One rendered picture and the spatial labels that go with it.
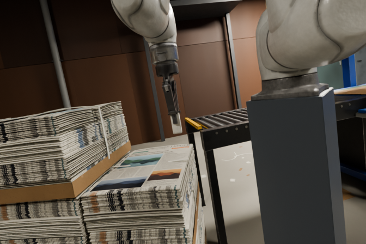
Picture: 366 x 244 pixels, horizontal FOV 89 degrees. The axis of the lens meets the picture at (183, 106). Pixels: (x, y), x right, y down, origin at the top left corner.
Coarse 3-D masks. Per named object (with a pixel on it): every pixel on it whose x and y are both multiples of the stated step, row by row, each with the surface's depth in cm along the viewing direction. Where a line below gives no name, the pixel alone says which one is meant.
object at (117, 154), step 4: (124, 144) 80; (128, 144) 84; (120, 148) 76; (124, 148) 80; (128, 148) 83; (116, 152) 73; (120, 152) 76; (124, 152) 79; (116, 156) 72; (120, 156) 76; (116, 160) 72
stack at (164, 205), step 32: (128, 160) 74; (160, 160) 69; (192, 160) 76; (96, 192) 52; (128, 192) 49; (160, 192) 49; (192, 192) 64; (0, 224) 55; (32, 224) 54; (64, 224) 52; (96, 224) 52; (128, 224) 50; (160, 224) 50; (192, 224) 55
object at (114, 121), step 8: (104, 104) 74; (112, 104) 77; (120, 104) 84; (104, 112) 70; (112, 112) 76; (120, 112) 83; (112, 120) 74; (120, 120) 80; (112, 128) 73; (120, 128) 79; (112, 136) 72; (120, 136) 78; (112, 144) 71; (120, 144) 78
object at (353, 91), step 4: (352, 88) 182; (356, 88) 178; (360, 88) 175; (364, 88) 171; (336, 92) 176; (340, 92) 172; (344, 92) 168; (348, 92) 165; (352, 92) 161; (356, 92) 158; (360, 92) 155; (364, 92) 152
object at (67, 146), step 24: (24, 120) 49; (48, 120) 48; (72, 120) 54; (0, 144) 50; (24, 144) 50; (48, 144) 48; (72, 144) 52; (96, 144) 62; (0, 168) 52; (24, 168) 50; (48, 168) 49; (72, 168) 50
